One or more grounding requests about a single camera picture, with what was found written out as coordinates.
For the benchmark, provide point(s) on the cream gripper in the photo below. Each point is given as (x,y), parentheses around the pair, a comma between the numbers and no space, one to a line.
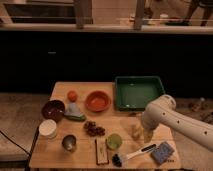
(147,136)

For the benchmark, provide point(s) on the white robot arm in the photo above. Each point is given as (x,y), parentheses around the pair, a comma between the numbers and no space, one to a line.
(162,111)

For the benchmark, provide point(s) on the red bowl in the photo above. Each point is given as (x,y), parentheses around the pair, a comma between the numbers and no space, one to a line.
(97,101)

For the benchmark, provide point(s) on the dark purple bowl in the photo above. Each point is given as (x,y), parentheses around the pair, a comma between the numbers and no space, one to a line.
(53,109)

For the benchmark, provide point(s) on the blue sponge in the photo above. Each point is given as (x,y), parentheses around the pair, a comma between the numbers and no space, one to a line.
(162,153)

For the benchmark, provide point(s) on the green cup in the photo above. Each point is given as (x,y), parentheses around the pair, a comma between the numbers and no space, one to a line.
(114,141)

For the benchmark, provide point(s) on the white black dish brush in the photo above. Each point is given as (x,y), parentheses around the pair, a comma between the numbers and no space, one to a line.
(118,159)

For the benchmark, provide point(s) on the green plastic tray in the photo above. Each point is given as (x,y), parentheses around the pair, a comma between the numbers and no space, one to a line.
(133,93)

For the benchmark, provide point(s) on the brown wooden block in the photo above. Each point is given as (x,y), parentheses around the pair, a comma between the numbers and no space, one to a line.
(101,152)

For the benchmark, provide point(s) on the bunch of dark grapes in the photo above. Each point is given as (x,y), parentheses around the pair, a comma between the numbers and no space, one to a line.
(93,130)

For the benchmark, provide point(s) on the wooden table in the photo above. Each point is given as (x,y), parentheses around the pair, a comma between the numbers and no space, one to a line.
(49,154)

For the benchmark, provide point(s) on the metal cup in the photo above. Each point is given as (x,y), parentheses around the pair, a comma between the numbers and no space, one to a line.
(69,143)

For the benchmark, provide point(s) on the orange fruit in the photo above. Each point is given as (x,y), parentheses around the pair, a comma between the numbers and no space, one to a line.
(72,96)

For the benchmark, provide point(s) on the white cup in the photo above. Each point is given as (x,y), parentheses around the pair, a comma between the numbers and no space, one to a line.
(48,128)

